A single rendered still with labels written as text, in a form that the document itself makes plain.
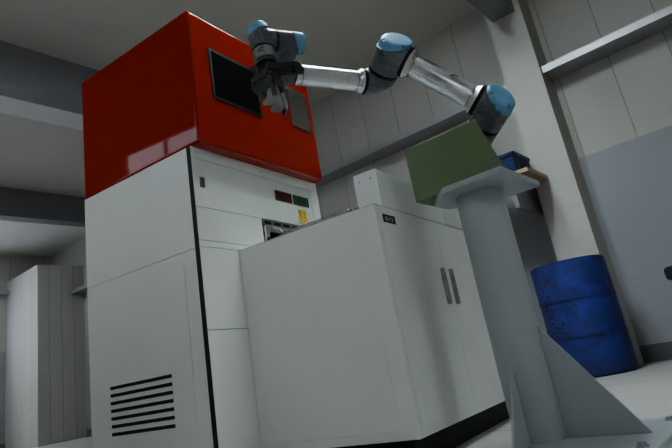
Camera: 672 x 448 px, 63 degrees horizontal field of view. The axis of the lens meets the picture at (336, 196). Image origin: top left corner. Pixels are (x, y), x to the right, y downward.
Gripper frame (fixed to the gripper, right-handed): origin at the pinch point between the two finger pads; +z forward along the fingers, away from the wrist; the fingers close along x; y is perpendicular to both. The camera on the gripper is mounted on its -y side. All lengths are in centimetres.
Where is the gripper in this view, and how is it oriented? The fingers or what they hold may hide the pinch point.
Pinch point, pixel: (283, 109)
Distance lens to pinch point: 173.0
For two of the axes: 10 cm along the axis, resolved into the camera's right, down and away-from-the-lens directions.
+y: -8.8, 3.7, 2.9
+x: -4.1, -2.9, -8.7
